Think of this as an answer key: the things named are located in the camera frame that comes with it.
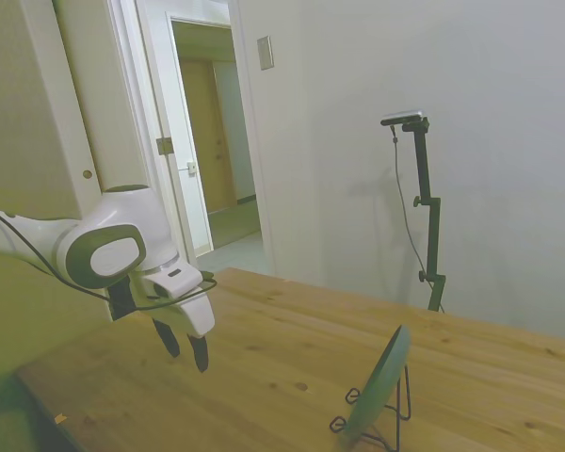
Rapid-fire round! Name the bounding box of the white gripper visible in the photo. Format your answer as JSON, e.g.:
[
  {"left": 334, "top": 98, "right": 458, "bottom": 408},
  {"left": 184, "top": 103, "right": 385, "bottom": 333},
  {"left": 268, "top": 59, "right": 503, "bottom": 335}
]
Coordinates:
[{"left": 142, "top": 263, "right": 217, "bottom": 374}]

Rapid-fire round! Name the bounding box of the teal round plate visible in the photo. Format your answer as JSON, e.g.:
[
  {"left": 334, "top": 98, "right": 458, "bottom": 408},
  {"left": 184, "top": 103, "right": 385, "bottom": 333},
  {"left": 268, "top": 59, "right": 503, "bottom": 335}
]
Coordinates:
[{"left": 342, "top": 324, "right": 412, "bottom": 443}]

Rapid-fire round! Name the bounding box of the brown wooden hallway door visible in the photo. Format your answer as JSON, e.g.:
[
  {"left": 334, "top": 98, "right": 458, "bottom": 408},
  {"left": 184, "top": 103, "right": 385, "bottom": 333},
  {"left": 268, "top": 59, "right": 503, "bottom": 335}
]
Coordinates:
[{"left": 179, "top": 58, "right": 239, "bottom": 216}]

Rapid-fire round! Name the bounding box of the white open door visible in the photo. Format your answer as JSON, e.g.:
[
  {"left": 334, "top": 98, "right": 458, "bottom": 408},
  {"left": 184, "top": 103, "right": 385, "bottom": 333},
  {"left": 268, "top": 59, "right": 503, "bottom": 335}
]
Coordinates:
[{"left": 167, "top": 14, "right": 215, "bottom": 259}]

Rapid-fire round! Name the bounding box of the white closet door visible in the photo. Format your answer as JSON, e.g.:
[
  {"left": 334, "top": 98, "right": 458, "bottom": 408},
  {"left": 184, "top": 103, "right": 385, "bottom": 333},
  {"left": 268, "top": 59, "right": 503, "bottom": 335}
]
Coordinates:
[{"left": 21, "top": 0, "right": 105, "bottom": 220}]

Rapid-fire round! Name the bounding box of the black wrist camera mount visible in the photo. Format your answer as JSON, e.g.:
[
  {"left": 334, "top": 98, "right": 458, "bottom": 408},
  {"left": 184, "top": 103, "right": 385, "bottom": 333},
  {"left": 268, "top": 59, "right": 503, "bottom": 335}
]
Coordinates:
[{"left": 106, "top": 276, "right": 137, "bottom": 323}]

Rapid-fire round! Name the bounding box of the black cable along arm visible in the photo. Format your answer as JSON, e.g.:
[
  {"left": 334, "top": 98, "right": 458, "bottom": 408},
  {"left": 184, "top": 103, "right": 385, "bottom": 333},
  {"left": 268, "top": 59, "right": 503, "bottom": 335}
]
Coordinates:
[{"left": 0, "top": 202, "right": 218, "bottom": 312}]

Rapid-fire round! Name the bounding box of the black wire plate rack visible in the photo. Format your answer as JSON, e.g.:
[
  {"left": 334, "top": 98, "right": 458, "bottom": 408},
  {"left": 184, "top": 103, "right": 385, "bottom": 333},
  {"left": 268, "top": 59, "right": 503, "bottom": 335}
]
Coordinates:
[{"left": 329, "top": 363, "right": 412, "bottom": 452}]

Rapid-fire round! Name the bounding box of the black camera stand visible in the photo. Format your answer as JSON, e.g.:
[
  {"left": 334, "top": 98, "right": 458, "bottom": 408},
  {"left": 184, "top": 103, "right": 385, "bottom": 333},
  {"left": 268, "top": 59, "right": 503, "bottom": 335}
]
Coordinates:
[{"left": 399, "top": 117, "right": 448, "bottom": 314}]

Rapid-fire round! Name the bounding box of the grey wall switch plate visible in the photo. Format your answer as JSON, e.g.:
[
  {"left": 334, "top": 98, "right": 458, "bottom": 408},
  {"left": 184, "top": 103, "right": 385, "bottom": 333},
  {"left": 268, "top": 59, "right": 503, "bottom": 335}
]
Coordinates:
[{"left": 256, "top": 35, "right": 275, "bottom": 72}]

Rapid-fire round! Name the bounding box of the grey exterior camera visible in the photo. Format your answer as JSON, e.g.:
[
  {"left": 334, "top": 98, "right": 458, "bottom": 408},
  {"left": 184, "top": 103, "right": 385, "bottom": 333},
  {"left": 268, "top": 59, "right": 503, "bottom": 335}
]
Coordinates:
[{"left": 379, "top": 108, "right": 428, "bottom": 128}]

